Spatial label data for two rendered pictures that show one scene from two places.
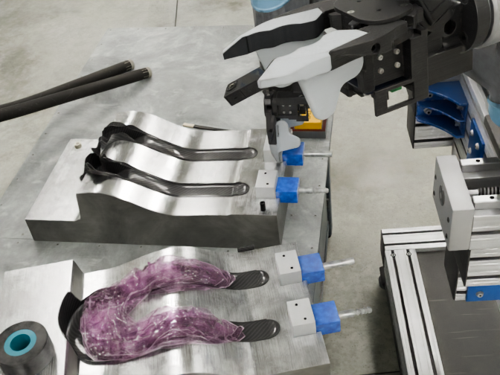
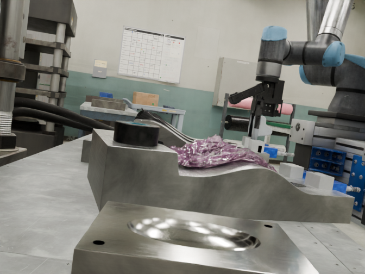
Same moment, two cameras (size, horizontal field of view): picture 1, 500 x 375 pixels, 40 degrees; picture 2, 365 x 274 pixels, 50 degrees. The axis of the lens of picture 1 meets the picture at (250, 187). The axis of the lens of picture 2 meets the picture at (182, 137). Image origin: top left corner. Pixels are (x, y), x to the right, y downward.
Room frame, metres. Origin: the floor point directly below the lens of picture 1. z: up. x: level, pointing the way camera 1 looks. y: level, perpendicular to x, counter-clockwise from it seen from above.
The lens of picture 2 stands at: (-0.06, 0.47, 0.99)
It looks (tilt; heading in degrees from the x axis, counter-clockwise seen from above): 5 degrees down; 344
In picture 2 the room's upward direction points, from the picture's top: 8 degrees clockwise
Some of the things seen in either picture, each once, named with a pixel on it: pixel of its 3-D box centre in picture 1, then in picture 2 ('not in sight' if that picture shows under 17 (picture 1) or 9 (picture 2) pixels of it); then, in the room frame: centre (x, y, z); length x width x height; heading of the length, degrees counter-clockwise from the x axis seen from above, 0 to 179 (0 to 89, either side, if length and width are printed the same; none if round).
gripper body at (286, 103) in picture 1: (285, 86); (266, 97); (1.06, -0.09, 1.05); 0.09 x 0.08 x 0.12; 76
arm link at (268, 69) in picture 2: not in sight; (268, 71); (1.07, -0.08, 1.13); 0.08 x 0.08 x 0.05
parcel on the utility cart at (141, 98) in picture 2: not in sight; (145, 100); (6.98, -0.71, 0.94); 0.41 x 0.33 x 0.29; 95
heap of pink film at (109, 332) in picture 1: (157, 304); (219, 153); (0.72, 0.17, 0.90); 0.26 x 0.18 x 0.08; 93
